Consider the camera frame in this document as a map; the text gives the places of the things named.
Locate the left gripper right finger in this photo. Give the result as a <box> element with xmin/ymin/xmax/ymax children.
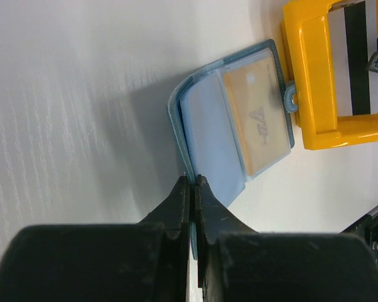
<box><xmin>194</xmin><ymin>176</ymin><xmax>378</xmax><ymax>301</ymax></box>

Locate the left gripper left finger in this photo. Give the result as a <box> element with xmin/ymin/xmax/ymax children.
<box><xmin>0</xmin><ymin>176</ymin><xmax>190</xmax><ymax>301</ymax></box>

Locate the orange plastic card stand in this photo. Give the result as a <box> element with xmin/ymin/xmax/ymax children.
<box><xmin>282</xmin><ymin>1</ymin><xmax>378</xmax><ymax>150</ymax></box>

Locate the gold credit card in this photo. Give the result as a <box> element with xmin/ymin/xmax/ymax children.
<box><xmin>222</xmin><ymin>56</ymin><xmax>291</xmax><ymax>177</ymax></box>

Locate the blue leather card holder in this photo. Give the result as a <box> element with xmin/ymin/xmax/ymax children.
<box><xmin>167</xmin><ymin>38</ymin><xmax>299</xmax><ymax>260</ymax></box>

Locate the aluminium frame rail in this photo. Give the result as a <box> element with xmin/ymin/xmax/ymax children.
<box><xmin>342</xmin><ymin>205</ymin><xmax>378</xmax><ymax>238</ymax></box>

